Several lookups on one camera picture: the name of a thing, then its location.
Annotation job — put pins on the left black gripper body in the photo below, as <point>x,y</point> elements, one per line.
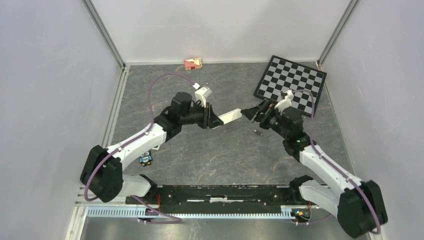
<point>200,116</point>

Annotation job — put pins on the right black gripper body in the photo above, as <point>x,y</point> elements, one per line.
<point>271,119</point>

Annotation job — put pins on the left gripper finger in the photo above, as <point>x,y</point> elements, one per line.
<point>213,123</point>
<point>211,116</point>

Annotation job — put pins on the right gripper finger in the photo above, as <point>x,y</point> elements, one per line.
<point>253,115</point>
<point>262,106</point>

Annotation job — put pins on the slim white remote control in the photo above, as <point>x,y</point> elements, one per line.
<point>230,116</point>

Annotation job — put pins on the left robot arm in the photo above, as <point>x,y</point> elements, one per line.
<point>103,175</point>

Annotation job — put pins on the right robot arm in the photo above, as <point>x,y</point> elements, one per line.
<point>358,205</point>

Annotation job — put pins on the black white chessboard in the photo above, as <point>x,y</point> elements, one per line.
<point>282,74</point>

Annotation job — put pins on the red yellow small box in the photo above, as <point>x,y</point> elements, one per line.
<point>193,63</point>

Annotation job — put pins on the blue owl toy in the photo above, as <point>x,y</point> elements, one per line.
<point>146,159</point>

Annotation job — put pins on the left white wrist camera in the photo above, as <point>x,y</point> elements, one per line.
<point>201,94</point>

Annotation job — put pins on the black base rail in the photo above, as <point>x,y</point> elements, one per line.
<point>223,199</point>

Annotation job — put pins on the white cable duct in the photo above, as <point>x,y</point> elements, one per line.
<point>142,212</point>

